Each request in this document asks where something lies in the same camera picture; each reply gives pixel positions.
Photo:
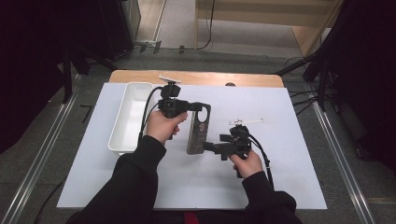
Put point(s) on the person's dark clothed torso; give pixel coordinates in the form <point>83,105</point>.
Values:
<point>218,217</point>

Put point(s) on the small dark round knob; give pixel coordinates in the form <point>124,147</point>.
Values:
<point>230,84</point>

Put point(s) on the white plastic storage box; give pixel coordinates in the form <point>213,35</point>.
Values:
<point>130,118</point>

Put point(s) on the black tripod stand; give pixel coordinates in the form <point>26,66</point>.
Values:
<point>323,77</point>

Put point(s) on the light wooden shelf unit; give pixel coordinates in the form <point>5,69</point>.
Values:
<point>264,18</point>

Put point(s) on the white table board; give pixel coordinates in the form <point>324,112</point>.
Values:
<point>280,171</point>

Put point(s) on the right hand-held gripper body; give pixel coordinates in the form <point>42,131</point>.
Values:
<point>239,144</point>

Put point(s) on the metal floor rail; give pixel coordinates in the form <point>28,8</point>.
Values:
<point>43,155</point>
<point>338,155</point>

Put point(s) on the person's left hand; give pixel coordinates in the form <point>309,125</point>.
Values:
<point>162,127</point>

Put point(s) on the patterned dark phone case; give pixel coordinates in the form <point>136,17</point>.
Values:
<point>197,133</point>

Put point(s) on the dark curtain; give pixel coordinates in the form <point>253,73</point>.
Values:
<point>31,62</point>
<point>367,77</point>

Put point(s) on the small metal floor bracket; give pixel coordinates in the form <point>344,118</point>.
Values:
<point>157,46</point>
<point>181,49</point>
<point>143,48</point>

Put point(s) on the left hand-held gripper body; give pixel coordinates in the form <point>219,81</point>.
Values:
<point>171,105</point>

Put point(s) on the person's right hand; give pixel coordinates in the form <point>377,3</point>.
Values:
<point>250,166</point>

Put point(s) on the black metal stand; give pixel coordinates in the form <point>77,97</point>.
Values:
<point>67,81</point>

